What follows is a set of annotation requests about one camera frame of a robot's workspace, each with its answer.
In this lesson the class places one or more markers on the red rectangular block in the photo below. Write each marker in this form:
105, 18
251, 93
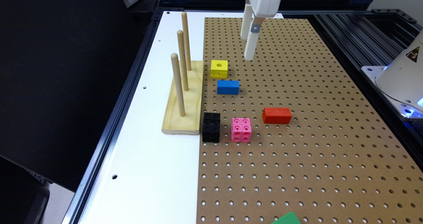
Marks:
276, 115

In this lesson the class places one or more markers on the rear wooden peg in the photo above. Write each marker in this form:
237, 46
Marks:
186, 39

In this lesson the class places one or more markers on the yellow cube with hole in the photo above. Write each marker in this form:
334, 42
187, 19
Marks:
219, 69

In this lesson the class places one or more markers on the green block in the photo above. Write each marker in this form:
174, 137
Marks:
289, 218

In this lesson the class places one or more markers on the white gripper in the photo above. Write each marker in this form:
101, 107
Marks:
261, 9

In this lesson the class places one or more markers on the wooden peg stand base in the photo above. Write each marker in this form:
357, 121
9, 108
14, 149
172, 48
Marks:
173, 123

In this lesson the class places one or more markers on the brown perforated pegboard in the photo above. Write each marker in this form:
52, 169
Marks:
336, 161

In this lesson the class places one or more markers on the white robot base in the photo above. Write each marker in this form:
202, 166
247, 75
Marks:
401, 81

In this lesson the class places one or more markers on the front wooden peg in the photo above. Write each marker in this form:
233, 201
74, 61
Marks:
178, 84

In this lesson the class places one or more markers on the middle wooden peg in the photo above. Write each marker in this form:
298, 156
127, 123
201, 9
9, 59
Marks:
183, 67

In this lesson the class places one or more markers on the pink interlocking cube block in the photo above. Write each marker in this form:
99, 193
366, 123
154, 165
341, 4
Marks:
241, 130

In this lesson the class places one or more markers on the blue rectangular block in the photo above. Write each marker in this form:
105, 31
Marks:
227, 87

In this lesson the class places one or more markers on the black interlocking cube block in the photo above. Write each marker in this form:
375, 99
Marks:
211, 127

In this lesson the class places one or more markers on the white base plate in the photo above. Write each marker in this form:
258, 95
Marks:
148, 176

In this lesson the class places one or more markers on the wooden peg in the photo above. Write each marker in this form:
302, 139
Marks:
183, 67
186, 39
178, 84

